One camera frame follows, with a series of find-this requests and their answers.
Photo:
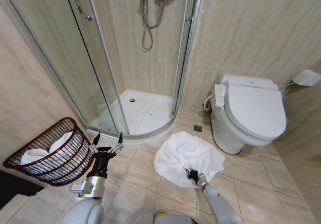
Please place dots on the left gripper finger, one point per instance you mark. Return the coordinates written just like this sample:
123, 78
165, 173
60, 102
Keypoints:
94, 147
119, 146

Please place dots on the large white towel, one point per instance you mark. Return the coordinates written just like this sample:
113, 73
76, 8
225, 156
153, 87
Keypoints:
185, 153

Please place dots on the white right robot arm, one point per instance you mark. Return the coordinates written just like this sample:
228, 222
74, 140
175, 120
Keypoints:
215, 199

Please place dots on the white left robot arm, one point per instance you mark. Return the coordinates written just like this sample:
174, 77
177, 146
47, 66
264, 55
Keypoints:
86, 209

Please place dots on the white towel in hamper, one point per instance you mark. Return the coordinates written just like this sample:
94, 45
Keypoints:
32, 156
61, 143

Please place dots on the white shower tray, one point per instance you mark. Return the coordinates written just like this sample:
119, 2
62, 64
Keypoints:
148, 116

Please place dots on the square metal floor drain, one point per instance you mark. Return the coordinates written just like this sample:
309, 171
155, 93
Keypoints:
197, 128

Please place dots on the round shower tray drain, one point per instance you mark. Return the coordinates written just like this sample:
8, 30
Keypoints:
132, 99

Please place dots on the white toilet bowl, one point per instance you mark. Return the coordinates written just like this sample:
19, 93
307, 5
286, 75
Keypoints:
225, 136

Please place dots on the white robot front shell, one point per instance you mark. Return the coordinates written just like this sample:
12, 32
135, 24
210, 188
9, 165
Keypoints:
160, 215

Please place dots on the toilet control panel with label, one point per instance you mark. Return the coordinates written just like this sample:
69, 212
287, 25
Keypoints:
220, 94

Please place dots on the black floor mat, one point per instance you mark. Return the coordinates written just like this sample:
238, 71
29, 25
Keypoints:
17, 183

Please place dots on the white toilet lid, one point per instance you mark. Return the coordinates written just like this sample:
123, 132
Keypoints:
255, 108

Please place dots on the large curved glass shower door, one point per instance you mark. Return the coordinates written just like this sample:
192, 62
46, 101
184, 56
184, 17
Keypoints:
62, 58

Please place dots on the narrow glass shower door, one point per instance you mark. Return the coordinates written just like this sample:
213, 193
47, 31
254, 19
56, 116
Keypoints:
184, 58

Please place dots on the white wall box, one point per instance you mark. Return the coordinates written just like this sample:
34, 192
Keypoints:
307, 77

